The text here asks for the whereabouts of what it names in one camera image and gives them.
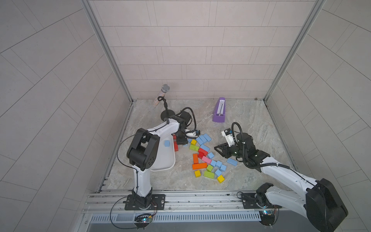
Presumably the yellow cube front right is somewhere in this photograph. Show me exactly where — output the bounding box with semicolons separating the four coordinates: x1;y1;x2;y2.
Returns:
217;175;225;183

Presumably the rhinestone silver microphone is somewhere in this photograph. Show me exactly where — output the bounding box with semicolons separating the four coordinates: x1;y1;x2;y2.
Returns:
153;84;170;107

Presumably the red block by tray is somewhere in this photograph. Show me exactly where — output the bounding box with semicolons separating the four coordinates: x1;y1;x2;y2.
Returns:
173;134;179;152

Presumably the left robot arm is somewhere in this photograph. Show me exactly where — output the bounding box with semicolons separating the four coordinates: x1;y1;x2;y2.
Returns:
127;107;200;205

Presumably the green block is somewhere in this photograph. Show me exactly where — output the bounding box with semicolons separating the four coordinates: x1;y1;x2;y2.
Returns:
203;171;214;179
189;144;200;152

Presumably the long orange block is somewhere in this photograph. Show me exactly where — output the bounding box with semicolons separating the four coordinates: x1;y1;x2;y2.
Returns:
192;163;209;170

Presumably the green block upper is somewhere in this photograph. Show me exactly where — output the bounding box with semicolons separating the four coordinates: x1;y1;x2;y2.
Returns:
189;144;200;152

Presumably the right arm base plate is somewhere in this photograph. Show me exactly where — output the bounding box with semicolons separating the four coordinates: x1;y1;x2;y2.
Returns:
236;191;281;209

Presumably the purple metronome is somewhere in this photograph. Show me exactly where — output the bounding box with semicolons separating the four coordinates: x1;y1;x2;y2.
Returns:
212;97;226;123

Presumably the green block front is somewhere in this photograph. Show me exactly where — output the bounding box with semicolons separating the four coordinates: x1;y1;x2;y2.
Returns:
203;171;214;179

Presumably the white plastic tray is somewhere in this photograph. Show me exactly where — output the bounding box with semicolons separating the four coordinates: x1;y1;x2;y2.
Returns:
150;134;175;172

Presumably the red block centre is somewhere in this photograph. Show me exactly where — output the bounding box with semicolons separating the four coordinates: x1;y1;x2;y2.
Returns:
198;148;208;159

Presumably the short orange block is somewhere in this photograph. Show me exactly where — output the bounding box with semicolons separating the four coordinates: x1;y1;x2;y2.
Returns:
193;154;199;164

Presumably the black microphone stand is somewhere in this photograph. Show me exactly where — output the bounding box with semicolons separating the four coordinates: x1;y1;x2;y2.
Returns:
157;96;175;121

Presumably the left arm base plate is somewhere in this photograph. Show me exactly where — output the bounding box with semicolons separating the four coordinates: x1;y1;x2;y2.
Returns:
125;193;166;210

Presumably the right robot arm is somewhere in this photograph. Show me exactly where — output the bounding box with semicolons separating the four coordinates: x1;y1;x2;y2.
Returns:
214;129;349;232

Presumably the lone blue block right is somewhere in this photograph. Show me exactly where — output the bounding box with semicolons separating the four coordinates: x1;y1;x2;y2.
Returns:
227;158;238;166

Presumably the yellow cube front left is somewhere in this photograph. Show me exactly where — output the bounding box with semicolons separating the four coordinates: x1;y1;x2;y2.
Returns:
194;170;201;178

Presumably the pink block centre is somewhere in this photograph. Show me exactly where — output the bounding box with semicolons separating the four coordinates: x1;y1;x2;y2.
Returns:
202;156;212;164

